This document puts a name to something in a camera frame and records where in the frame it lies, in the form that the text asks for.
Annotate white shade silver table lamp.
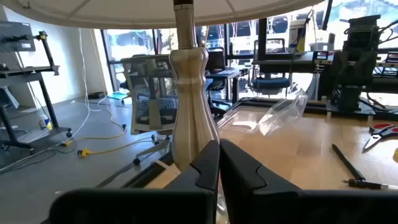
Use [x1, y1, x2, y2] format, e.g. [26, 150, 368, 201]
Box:
[0, 0, 326, 172]

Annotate white mesh office chair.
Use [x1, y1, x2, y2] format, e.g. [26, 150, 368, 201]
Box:
[95, 54, 181, 189]

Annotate clear plastic supply box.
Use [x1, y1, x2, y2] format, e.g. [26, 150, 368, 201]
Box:
[216, 88, 309, 137]

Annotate white cable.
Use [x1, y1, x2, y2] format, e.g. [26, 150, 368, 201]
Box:
[0, 27, 109, 172]

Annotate black office chair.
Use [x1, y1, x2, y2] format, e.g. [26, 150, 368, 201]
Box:
[205, 48, 234, 121]

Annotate black clear barrel pen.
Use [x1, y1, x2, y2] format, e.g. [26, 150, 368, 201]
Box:
[343, 178, 398, 191]

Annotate long dark desk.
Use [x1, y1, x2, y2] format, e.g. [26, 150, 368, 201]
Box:
[251, 46, 398, 94]

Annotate yellow extension cable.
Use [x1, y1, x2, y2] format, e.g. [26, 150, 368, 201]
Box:
[62, 105, 156, 158]

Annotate black equipment cart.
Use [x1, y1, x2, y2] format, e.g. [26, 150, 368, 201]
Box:
[0, 21, 73, 156]

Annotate blue seat chair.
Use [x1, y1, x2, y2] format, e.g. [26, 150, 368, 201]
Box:
[251, 37, 292, 96]

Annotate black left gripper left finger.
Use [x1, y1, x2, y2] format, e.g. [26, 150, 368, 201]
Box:
[49, 139, 220, 224]

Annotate red handled scissors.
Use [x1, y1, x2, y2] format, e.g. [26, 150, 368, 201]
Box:
[362, 122, 398, 152]

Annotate small white bottle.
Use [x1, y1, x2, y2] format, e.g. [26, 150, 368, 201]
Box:
[39, 114, 53, 131]

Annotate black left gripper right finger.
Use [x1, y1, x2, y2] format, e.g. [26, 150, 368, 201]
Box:
[219, 138, 398, 224]

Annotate long black pen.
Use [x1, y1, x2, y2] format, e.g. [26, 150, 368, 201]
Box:
[331, 143, 367, 182]

